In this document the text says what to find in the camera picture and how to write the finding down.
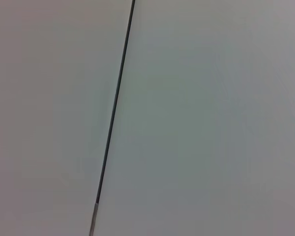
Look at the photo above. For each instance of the thin dark panel seam strip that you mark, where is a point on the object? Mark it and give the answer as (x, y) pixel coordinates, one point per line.
(115, 98)

